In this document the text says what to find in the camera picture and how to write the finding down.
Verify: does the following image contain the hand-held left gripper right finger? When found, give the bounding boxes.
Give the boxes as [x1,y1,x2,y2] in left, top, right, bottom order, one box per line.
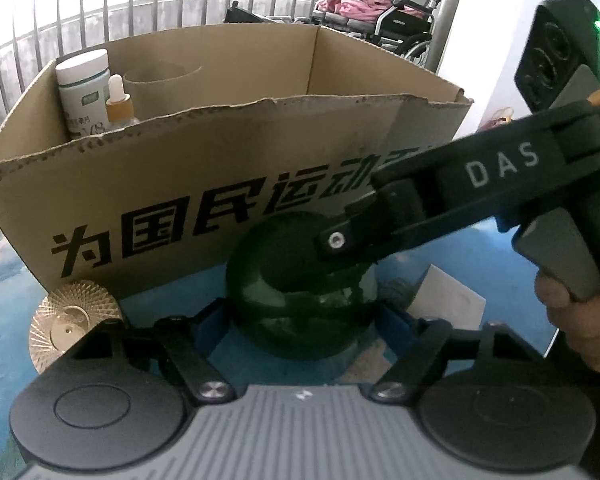
[370,304,540,404]

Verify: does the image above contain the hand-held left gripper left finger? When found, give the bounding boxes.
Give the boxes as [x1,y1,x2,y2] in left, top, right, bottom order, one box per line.
[69,297,238,405]

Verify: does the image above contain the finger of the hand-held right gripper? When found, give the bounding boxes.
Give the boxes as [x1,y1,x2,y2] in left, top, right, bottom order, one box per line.
[314,179,425,274]

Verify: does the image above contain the green glass ball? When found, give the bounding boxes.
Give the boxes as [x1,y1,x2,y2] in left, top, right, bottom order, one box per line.
[225,211,381,361]

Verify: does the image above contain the printed cardboard box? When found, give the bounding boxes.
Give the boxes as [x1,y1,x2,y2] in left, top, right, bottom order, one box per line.
[0,25,475,297]

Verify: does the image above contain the white supplement bottle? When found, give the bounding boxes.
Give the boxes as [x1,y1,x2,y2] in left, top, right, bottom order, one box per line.
[55,49,112,142]

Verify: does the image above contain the person's right hand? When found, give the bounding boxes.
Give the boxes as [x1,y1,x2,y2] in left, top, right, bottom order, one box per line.
[534,266,600,374]

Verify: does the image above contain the white rectangular block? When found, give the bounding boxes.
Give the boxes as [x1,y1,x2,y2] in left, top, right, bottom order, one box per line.
[410,265,486,328]

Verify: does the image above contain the black jar with gold lid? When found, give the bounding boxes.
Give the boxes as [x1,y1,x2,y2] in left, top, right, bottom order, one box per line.
[29,279,126,376]

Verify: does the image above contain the black wheelchair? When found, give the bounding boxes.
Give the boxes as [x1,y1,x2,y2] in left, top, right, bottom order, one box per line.
[370,0,448,68]

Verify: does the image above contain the brown cardboard tube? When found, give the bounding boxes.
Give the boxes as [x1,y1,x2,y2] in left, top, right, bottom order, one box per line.
[123,62,202,122]

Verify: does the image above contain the amber dropper bottle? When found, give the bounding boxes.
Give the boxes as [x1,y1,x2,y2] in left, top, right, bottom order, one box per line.
[105,74,141,131]

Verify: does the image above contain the pink clothing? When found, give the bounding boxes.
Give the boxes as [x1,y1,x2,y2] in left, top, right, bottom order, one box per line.
[315,0,398,24]

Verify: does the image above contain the metal balcony railing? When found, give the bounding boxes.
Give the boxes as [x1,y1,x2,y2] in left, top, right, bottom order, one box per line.
[0,0,326,126]

